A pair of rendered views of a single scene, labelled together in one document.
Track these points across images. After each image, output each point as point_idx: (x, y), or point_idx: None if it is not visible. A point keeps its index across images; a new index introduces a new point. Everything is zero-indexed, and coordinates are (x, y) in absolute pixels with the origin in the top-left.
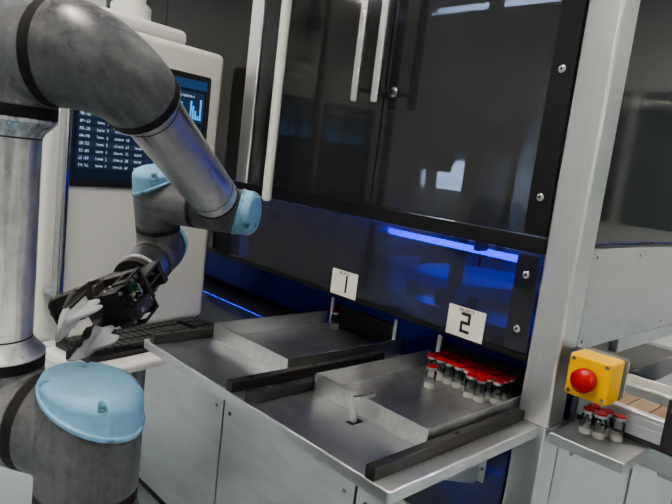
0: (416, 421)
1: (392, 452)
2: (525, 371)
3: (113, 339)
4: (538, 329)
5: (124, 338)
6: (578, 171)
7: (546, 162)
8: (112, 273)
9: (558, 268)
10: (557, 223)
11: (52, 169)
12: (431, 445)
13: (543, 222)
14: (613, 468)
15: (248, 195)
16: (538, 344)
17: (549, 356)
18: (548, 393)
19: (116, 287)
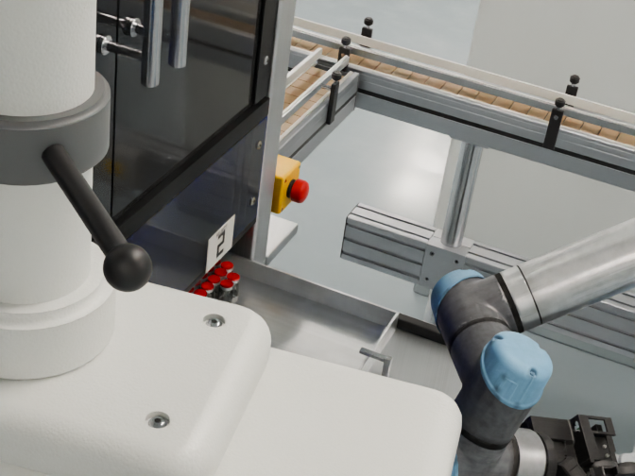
0: (337, 338)
1: (420, 348)
2: (255, 230)
3: (616, 458)
4: (264, 184)
5: None
6: (289, 15)
7: (269, 21)
8: (569, 467)
9: (276, 116)
10: (277, 76)
11: None
12: (408, 316)
13: (266, 83)
14: (294, 233)
15: (480, 274)
16: (264, 196)
17: (269, 198)
18: (267, 229)
19: (598, 443)
